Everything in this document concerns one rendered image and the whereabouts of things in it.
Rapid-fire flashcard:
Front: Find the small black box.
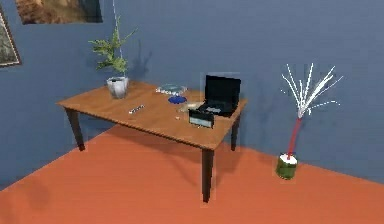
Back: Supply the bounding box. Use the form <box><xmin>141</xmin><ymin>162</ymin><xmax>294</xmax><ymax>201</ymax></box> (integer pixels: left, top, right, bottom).
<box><xmin>188</xmin><ymin>108</ymin><xmax>215</xmax><ymax>130</ymax></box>

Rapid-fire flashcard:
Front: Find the blue bowl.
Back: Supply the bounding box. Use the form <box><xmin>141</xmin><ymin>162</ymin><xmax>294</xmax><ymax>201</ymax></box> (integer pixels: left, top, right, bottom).
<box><xmin>167</xmin><ymin>95</ymin><xmax>187</xmax><ymax>105</ymax></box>

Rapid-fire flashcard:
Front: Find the pale glass dish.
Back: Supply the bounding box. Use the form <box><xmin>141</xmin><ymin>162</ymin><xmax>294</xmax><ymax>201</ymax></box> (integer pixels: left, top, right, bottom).
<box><xmin>155</xmin><ymin>83</ymin><xmax>188</xmax><ymax>96</ymax></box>

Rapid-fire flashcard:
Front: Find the black open laptop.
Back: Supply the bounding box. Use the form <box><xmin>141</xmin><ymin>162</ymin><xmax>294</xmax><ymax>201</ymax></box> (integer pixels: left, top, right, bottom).
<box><xmin>196</xmin><ymin>74</ymin><xmax>242</xmax><ymax>119</ymax></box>

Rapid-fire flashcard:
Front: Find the brown wooden table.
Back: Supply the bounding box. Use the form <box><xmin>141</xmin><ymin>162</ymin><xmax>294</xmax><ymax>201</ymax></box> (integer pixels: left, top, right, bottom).
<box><xmin>55</xmin><ymin>80</ymin><xmax>249</xmax><ymax>204</ymax></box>

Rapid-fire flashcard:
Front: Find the grey remote control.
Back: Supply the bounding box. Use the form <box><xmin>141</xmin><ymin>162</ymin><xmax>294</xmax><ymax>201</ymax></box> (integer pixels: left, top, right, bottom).
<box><xmin>128</xmin><ymin>104</ymin><xmax>146</xmax><ymax>115</ymax></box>

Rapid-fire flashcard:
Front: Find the brown framed picture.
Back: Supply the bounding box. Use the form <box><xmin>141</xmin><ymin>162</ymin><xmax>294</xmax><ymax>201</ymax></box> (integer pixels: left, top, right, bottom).
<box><xmin>15</xmin><ymin>0</ymin><xmax>104</xmax><ymax>25</ymax></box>

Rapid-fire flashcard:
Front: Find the grey framed picture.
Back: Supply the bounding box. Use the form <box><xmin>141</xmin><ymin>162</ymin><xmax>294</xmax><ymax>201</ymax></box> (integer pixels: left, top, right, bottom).
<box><xmin>0</xmin><ymin>7</ymin><xmax>23</xmax><ymax>68</ymax></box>

